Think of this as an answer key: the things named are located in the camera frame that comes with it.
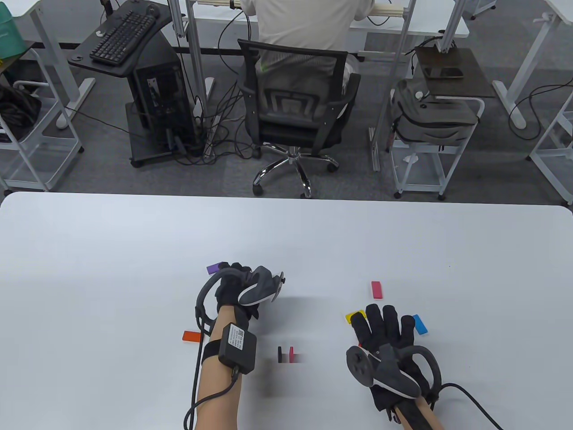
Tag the person's right hand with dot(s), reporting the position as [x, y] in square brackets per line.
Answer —
[385, 327]

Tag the grey backpack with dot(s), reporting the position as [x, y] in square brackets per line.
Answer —
[429, 116]

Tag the brown wooden board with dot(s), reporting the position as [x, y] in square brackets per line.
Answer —
[452, 58]

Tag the person's left forearm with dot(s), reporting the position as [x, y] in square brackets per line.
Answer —
[219, 394]

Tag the person's right forearm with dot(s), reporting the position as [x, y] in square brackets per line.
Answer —
[429, 419]

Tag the white wheeled cart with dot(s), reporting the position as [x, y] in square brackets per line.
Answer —
[423, 170]
[40, 156]

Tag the purple domino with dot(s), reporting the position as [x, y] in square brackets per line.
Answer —
[211, 268]

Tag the black computer tower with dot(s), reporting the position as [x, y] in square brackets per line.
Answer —
[161, 98]

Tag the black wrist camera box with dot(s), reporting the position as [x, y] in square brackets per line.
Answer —
[237, 347]

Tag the black keyboard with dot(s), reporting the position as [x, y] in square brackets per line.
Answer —
[121, 36]

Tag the black monitor pole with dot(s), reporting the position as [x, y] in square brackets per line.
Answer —
[107, 4]

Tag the light blue domino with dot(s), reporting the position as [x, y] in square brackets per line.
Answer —
[420, 324]

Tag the person's left hand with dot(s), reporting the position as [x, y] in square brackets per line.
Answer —
[228, 289]

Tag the black smartphone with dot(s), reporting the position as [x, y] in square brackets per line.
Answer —
[443, 72]

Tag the grey tracking controller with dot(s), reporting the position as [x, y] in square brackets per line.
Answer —
[394, 374]
[257, 289]

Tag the black bag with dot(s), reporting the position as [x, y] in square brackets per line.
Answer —
[15, 112]

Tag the white desk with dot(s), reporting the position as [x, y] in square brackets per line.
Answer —
[532, 58]
[389, 27]
[57, 49]

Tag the yellow domino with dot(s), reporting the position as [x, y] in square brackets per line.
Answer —
[351, 317]

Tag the black computer mouse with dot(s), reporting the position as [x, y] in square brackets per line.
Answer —
[153, 8]

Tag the beige wooden rail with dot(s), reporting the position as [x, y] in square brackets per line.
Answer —
[387, 9]

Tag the aluminium frame post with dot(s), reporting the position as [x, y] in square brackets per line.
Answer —
[197, 53]

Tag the green storage box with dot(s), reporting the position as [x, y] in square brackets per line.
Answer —
[8, 31]

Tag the white desk frame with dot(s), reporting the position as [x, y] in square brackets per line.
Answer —
[550, 170]

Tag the white power strip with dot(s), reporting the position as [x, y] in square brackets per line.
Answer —
[212, 134]

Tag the orange domino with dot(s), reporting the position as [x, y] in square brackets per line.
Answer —
[190, 336]

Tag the black computer cart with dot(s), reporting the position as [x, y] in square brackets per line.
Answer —
[83, 60]

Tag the black mesh office chair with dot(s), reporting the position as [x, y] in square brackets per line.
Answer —
[295, 134]

